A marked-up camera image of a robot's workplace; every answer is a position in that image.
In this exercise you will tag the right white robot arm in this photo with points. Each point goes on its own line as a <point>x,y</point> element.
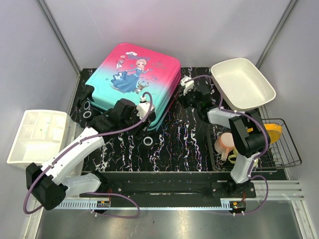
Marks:
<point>250,137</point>

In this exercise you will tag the yellow-green mug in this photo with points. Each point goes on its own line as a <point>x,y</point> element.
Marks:
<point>232,158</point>

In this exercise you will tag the white drawer organizer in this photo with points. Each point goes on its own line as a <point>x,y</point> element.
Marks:
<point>41,135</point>

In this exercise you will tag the white plastic tray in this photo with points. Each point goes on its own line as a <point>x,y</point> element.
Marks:
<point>241,84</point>

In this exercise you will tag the aluminium rail frame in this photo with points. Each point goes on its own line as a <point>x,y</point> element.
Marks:
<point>262,192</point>

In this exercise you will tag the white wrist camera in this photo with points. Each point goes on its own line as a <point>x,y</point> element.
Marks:
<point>143,107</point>
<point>187,84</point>

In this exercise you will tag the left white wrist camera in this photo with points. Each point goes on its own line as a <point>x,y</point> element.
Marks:
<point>143,107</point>

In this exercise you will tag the pink cup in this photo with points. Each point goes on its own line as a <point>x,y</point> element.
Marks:
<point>224,144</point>

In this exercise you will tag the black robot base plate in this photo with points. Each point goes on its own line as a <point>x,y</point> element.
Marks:
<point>209,184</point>

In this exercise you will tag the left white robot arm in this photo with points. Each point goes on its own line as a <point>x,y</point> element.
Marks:
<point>49,183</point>

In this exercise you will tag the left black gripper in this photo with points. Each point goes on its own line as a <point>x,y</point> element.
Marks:
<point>142,129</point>

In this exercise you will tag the pink and teal kids suitcase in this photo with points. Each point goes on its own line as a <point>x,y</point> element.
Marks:
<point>129,72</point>

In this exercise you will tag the black marble pattern mat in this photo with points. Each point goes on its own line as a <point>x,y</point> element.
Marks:
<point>182,143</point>

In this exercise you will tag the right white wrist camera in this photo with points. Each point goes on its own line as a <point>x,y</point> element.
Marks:
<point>187,84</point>

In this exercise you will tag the orange-yellow plate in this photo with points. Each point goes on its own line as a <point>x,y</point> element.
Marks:
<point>273,131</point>

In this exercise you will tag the black wire dish rack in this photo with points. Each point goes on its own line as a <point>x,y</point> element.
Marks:
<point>281,154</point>

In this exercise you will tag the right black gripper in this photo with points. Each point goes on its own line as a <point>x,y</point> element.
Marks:
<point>182,98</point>

